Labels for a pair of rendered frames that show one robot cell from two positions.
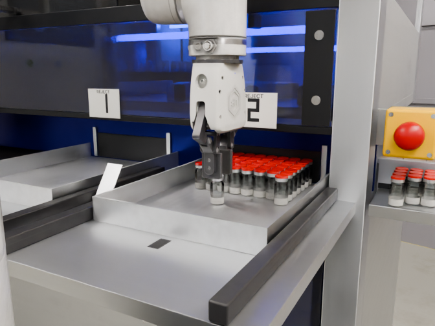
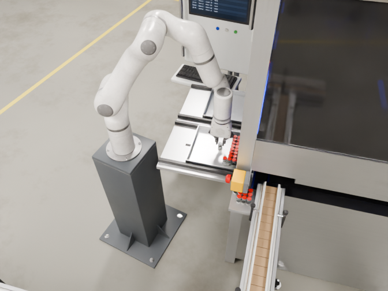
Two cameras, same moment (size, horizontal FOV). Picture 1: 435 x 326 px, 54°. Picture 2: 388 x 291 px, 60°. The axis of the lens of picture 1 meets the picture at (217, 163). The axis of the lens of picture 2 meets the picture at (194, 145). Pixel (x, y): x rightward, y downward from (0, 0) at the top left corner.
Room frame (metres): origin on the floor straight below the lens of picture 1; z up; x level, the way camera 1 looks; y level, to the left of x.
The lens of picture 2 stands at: (0.27, -1.11, 2.20)
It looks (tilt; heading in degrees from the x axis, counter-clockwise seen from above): 48 degrees down; 78
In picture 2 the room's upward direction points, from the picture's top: 1 degrees counter-clockwise
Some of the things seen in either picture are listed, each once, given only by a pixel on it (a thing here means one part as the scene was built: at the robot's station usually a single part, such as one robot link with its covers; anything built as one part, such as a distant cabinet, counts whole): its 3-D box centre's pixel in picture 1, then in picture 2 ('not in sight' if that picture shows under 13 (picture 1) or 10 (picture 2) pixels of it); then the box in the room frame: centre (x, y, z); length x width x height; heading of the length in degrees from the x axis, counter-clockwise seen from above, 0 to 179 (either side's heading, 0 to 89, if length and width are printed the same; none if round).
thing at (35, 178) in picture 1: (75, 168); (235, 107); (0.81, 0.28, 0.90); 0.34 x 0.26 x 0.04; 152
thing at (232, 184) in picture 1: (241, 180); (232, 150); (0.69, -0.04, 0.90); 0.18 x 0.02 x 0.05; 62
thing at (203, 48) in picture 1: (216, 49); (221, 116); (0.64, 0.00, 1.12); 0.09 x 0.08 x 0.03; 152
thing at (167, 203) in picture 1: (230, 191); (224, 149); (0.65, -0.02, 0.90); 0.34 x 0.26 x 0.04; 152
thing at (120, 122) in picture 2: not in sight; (114, 100); (0.15, 0.18, 1.16); 0.19 x 0.12 x 0.24; 73
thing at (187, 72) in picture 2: not in sight; (206, 75); (0.75, 0.72, 0.82); 0.40 x 0.14 x 0.02; 144
